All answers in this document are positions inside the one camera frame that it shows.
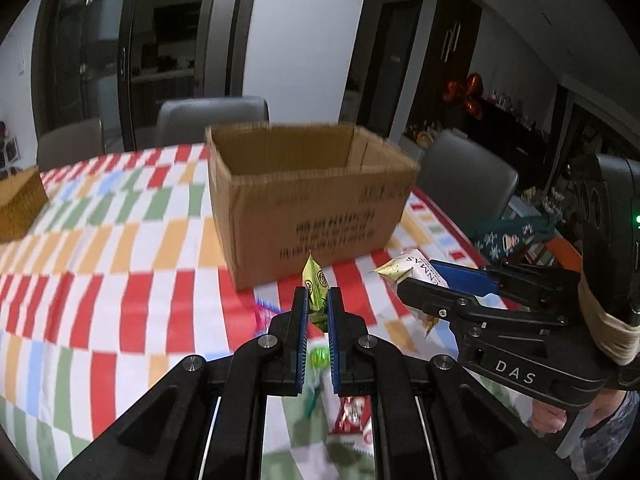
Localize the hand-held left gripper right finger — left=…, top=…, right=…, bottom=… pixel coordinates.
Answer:
left=326, top=286, right=581, bottom=480

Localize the woven wicker basket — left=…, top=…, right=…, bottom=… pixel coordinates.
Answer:
left=0, top=165, right=50, bottom=244

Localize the sliding glass door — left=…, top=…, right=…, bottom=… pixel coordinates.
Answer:
left=34, top=0, right=251, bottom=152

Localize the person's right hand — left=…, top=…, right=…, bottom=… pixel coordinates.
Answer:
left=530, top=391, right=623, bottom=436

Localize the pink candy packet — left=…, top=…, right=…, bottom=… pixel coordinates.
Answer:
left=254, top=299, right=279, bottom=333

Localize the brown cardboard box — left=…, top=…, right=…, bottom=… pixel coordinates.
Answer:
left=205, top=122, right=421, bottom=292

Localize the dark sideboard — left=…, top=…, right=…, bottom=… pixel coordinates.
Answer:
left=477, top=99, right=568, bottom=188

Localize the small green snack packet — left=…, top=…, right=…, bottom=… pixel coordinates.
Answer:
left=303, top=251, right=332, bottom=333

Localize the dark room door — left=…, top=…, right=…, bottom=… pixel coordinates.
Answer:
left=359, top=0, right=424, bottom=139

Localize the red snack packet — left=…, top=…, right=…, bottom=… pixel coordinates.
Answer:
left=331, top=395, right=374, bottom=442

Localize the red foil balloon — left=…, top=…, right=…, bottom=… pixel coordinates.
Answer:
left=444, top=73, right=486, bottom=121

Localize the dark green printed cloth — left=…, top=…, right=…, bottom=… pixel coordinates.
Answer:
left=472, top=212, right=559, bottom=262

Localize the colourful checked tablecloth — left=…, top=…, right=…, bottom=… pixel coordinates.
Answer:
left=0, top=142, right=551, bottom=480

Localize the person's right forearm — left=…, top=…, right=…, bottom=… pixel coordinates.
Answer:
left=567, top=391, right=640, bottom=480

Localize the white and gold snack packet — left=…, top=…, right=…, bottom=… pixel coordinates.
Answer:
left=369, top=248, right=452, bottom=337

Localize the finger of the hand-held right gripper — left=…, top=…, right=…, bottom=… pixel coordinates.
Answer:
left=429, top=259, right=584, bottom=312
left=396, top=278, right=571, bottom=333

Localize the grey dining chair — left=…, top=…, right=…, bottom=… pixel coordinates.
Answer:
left=36, top=118, right=106, bottom=172
left=416, top=129, right=520, bottom=233
left=154, top=95, right=271, bottom=150

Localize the green lollipop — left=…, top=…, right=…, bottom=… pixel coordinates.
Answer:
left=302, top=347, right=332, bottom=417

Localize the dark tall cabinet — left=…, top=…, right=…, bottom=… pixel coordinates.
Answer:
left=414, top=0, right=482, bottom=137

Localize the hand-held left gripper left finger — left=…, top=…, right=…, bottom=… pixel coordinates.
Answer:
left=56, top=286, right=309, bottom=480

